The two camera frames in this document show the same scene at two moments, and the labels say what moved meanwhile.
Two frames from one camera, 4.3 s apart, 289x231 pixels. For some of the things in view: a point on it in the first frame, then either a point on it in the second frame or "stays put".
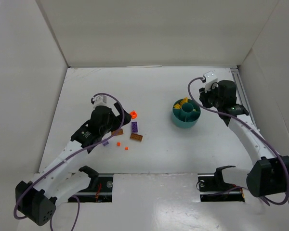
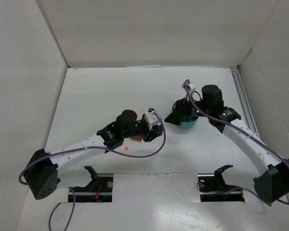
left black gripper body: [120, 113] -> [150, 134]
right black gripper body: [205, 96] -> [177, 111]
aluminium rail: [242, 96] stays put
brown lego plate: [136, 137] stays put
